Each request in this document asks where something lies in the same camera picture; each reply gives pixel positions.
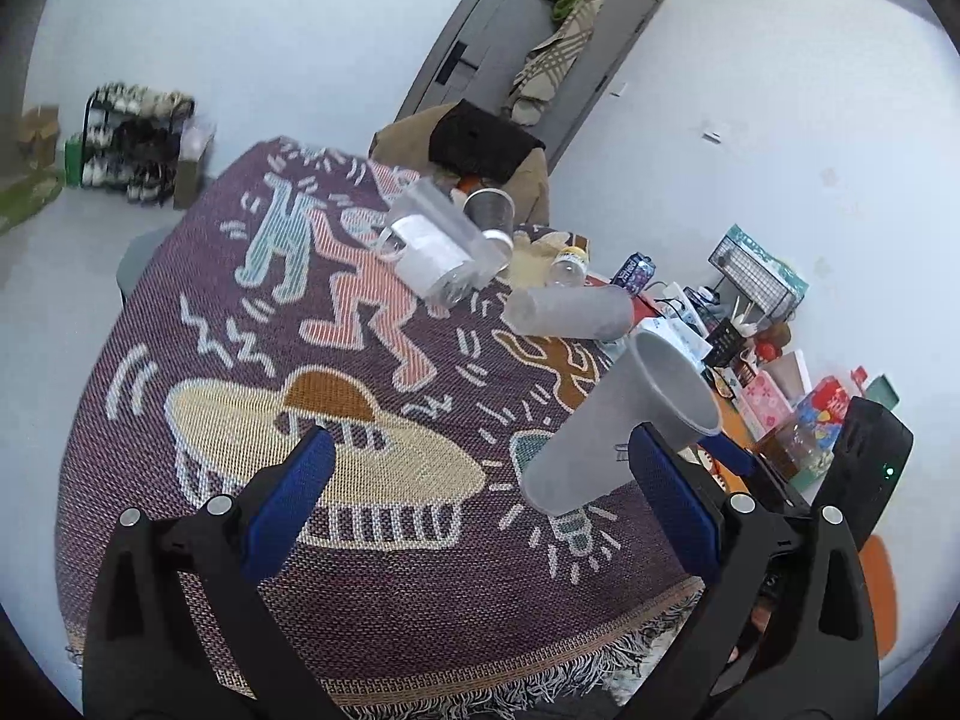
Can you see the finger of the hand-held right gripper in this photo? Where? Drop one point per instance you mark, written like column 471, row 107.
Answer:
column 739, row 457

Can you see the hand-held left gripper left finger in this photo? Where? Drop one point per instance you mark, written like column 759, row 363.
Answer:
column 292, row 499

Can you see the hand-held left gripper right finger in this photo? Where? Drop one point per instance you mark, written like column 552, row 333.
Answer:
column 673, row 506

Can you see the grey frosted plastic cup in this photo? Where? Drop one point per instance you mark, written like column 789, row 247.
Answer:
column 600, row 435

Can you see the frosted translucent plastic cup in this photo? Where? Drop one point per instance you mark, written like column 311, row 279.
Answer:
column 570, row 311

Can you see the clear cup with white label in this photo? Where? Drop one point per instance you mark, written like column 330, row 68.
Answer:
column 431, row 247

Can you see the dark plastic cup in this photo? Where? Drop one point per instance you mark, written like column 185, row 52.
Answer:
column 491, row 214

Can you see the clear plastic container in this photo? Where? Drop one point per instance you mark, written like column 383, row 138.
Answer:
column 802, row 450

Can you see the pink patterned box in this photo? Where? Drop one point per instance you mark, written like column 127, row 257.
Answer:
column 766, row 399

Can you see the teal container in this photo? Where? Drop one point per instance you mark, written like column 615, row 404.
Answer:
column 879, row 390

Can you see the red patterned box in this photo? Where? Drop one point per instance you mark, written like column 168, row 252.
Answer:
column 821, row 405

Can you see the white power strip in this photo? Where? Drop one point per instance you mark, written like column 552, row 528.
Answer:
column 679, row 304

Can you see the purple printed blanket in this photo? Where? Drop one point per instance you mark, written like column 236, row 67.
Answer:
column 300, row 330

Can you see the teal tissue box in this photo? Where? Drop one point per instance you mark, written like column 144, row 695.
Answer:
column 784, row 274

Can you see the blue drink can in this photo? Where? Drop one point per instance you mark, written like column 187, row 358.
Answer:
column 634, row 272

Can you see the clear bottle with yellow cap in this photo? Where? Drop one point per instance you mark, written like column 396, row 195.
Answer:
column 568, row 264

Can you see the brown chair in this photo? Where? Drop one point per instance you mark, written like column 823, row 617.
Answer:
column 529, row 176

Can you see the black shoe rack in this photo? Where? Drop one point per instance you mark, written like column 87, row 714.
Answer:
column 135, row 142

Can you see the green floor mat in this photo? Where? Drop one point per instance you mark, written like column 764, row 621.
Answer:
column 26, row 199

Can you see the black bag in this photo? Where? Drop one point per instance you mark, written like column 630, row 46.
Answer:
column 484, row 139

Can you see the brown cardboard box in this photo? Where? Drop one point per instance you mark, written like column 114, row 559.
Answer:
column 39, row 133

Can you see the beige plaid scarf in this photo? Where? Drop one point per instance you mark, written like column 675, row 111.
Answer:
column 555, row 52

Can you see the grey door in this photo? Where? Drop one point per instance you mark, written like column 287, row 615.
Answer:
column 517, row 30

